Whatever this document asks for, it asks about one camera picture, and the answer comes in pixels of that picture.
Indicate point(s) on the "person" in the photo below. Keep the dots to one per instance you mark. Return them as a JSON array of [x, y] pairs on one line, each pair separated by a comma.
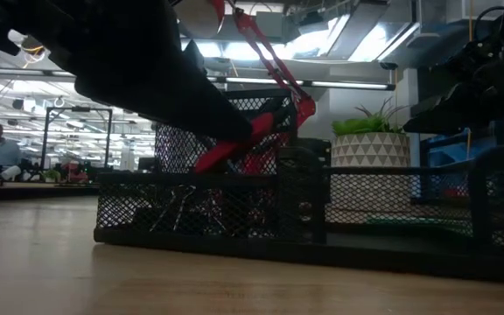
[[0, 153]]

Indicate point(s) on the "long ceiling light bar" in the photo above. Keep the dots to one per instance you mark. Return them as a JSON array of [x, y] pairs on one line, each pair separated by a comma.
[[348, 85]]

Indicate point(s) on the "teal sticky note pad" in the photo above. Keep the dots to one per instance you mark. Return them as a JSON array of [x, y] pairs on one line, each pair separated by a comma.
[[418, 221]]

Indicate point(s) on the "black background frame stand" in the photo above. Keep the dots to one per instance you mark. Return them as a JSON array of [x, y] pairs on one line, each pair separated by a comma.
[[45, 131]]

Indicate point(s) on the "black mesh desk organizer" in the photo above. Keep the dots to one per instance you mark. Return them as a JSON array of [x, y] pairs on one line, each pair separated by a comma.
[[191, 245]]

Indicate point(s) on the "succulent in white triangle-pattern pot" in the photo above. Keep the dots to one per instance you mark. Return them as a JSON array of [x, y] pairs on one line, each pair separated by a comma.
[[370, 149]]

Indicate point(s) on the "small red background box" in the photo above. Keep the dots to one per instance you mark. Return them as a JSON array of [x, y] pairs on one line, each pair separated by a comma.
[[453, 191]]

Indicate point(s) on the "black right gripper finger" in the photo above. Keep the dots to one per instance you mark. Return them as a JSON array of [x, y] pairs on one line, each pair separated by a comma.
[[444, 118]]

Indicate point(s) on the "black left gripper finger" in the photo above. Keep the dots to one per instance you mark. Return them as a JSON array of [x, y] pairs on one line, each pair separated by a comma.
[[199, 114], [194, 57]]

